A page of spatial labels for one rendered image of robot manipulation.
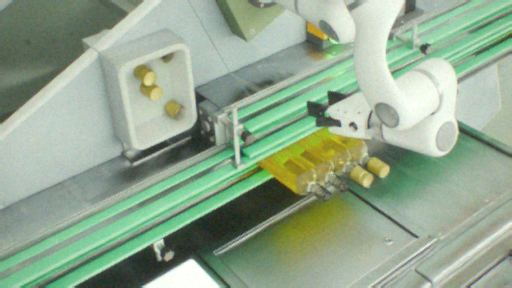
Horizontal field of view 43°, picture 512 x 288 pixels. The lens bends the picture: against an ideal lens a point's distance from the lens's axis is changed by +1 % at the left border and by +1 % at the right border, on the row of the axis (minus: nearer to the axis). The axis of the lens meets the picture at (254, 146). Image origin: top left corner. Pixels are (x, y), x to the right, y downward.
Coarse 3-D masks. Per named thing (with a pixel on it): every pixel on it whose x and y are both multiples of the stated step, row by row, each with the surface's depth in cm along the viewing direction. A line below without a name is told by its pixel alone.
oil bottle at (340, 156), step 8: (312, 136) 163; (320, 136) 162; (312, 144) 160; (320, 144) 160; (328, 144) 160; (336, 144) 160; (328, 152) 157; (336, 152) 157; (344, 152) 157; (336, 160) 155; (344, 160) 155; (352, 160) 157; (336, 168) 156
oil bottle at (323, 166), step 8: (296, 144) 160; (304, 144) 160; (296, 152) 158; (304, 152) 158; (312, 152) 157; (320, 152) 157; (304, 160) 155; (312, 160) 155; (320, 160) 155; (328, 160) 155; (320, 168) 153; (328, 168) 153; (320, 176) 153; (320, 184) 155
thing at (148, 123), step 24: (168, 48) 138; (120, 72) 133; (168, 72) 150; (144, 96) 149; (168, 96) 153; (192, 96) 148; (144, 120) 152; (168, 120) 153; (192, 120) 152; (144, 144) 146
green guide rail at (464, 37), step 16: (496, 16) 204; (464, 32) 197; (480, 32) 196; (432, 48) 190; (448, 48) 189; (400, 64) 183; (416, 64) 182; (304, 112) 166; (272, 128) 161; (288, 128) 160; (304, 128) 160; (240, 144) 156; (256, 144) 155; (272, 144) 155
